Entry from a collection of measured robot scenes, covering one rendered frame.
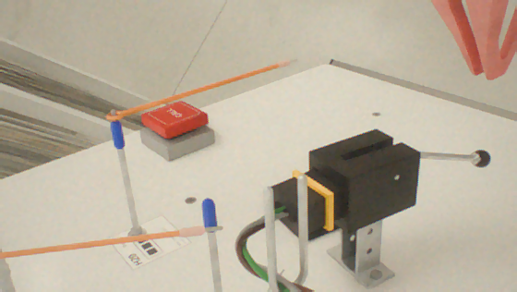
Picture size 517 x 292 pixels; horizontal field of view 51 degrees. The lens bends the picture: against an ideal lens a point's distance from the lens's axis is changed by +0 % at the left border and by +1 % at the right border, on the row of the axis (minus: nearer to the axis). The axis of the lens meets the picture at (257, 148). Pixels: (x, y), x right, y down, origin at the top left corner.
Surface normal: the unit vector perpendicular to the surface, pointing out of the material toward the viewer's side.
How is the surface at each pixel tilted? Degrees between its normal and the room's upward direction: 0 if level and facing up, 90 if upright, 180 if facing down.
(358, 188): 82
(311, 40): 0
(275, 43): 0
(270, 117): 53
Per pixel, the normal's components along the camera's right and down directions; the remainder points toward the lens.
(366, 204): 0.50, 0.38
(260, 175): -0.06, -0.88
